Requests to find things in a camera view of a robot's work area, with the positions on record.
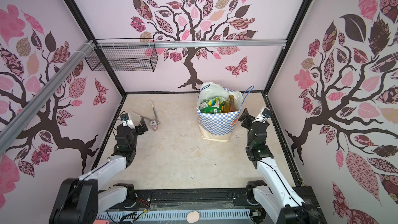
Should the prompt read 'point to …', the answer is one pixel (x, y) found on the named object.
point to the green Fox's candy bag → (213, 105)
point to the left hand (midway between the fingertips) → (136, 122)
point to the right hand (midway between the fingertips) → (253, 111)
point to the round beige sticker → (193, 216)
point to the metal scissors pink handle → (154, 123)
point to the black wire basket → (126, 54)
